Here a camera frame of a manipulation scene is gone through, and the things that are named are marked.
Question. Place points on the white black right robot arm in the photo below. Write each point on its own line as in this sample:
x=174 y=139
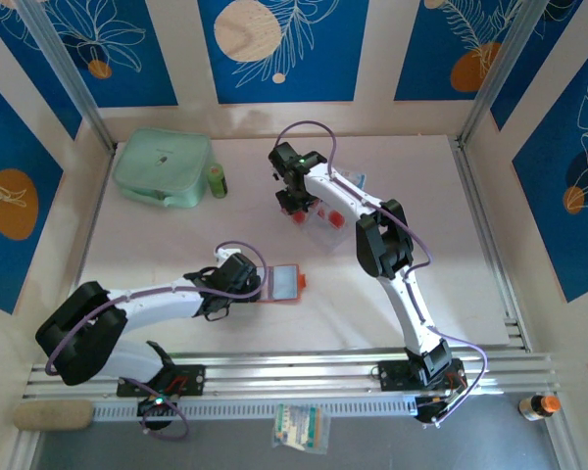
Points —
x=406 y=303

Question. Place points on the clear bag of printed packets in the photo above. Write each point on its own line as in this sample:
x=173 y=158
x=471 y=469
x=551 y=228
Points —
x=299 y=428

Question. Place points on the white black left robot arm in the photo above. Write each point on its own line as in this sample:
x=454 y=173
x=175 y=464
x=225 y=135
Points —
x=152 y=303

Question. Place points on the orange felt card holder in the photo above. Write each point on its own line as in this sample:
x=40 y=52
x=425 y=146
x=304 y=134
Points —
x=284 y=284

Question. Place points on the aluminium frame post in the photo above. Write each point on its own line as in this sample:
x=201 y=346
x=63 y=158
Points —
x=64 y=63
x=500 y=63

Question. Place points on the wide aluminium base rail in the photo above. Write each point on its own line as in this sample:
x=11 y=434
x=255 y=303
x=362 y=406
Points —
x=294 y=372

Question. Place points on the beige foam roll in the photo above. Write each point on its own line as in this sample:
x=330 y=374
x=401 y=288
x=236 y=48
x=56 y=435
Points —
x=54 y=416

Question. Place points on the aluminium table side rail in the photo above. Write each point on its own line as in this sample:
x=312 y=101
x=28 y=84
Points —
x=490 y=245
x=92 y=220

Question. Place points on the black control box with LED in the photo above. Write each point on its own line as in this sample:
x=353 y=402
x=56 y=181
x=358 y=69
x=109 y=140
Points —
x=157 y=413
x=428 y=411

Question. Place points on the mint green zip pouch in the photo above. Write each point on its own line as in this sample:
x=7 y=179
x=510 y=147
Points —
x=161 y=161

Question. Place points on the brown bottle with orange cap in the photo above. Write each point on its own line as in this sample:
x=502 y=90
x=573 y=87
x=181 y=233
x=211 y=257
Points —
x=539 y=407

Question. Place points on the white blue sachet packet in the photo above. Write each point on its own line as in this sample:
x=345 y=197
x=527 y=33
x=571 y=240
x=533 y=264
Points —
x=355 y=178

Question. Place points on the clear acrylic card stand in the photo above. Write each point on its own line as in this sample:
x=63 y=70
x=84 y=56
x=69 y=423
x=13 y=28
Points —
x=330 y=240

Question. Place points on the green plastic bottle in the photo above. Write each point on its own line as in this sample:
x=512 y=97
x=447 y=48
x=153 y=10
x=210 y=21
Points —
x=217 y=183

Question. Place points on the white red April card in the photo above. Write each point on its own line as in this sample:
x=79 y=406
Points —
x=300 y=219
x=338 y=223

